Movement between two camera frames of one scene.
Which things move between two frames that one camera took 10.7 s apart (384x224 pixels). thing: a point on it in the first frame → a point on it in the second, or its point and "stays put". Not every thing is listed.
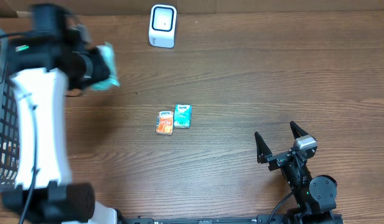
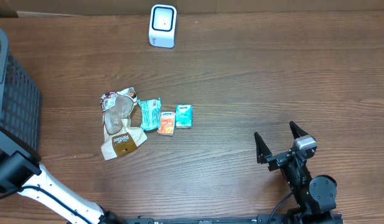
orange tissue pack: (165, 123) stays put
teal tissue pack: (182, 116) stays put
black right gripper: (277, 160) stays put
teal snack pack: (108, 51) → (150, 114)
